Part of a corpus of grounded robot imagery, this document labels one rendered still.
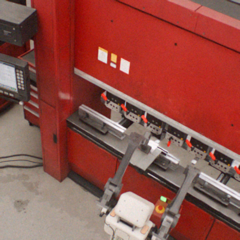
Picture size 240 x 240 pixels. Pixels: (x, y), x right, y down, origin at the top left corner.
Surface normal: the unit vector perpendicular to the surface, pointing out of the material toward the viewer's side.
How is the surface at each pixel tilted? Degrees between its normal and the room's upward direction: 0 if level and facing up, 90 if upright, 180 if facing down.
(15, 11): 0
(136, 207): 48
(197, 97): 90
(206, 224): 90
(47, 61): 90
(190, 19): 90
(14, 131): 0
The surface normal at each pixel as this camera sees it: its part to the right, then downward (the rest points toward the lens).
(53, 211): 0.08, -0.71
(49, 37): -0.58, 0.53
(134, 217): -0.32, -0.06
